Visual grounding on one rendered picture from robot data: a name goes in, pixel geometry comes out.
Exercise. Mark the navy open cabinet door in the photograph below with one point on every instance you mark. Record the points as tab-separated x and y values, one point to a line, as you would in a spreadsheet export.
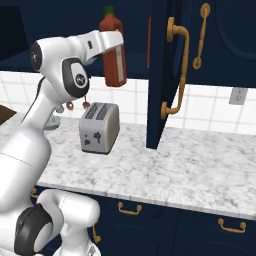
163	66

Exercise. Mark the red bottle in cabinet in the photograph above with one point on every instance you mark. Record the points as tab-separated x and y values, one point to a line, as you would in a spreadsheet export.
149	43

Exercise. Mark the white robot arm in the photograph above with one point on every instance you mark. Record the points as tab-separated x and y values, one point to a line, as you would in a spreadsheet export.
23	150

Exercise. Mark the red sauce bottle green cap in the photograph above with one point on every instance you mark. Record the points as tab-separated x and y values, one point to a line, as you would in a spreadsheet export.
115	68

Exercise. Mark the silver toaster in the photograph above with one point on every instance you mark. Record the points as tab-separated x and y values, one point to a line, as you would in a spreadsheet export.
100	128

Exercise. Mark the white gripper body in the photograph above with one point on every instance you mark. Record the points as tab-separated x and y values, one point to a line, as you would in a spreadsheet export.
111	40

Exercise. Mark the brown hanging utensil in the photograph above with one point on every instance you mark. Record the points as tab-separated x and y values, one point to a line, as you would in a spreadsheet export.
70	106
86	104

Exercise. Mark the navy wall cabinet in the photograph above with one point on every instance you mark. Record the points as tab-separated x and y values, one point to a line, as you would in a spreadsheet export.
50	20

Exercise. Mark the grey wall outlet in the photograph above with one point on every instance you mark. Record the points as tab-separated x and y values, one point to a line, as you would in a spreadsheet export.
238	96

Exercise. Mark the brown wooden board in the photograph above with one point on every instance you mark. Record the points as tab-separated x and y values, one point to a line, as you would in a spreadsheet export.
6	115

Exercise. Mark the grey hanging utensil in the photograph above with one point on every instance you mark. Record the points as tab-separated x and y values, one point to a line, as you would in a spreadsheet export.
60	108

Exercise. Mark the navy base cabinet front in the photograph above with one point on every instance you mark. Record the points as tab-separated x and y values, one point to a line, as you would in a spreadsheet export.
213	240
143	230

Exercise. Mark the grey round strainer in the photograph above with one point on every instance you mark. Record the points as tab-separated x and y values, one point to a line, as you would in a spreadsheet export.
53	122

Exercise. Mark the navy closed cabinet door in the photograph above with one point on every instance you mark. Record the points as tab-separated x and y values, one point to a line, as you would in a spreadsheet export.
230	40

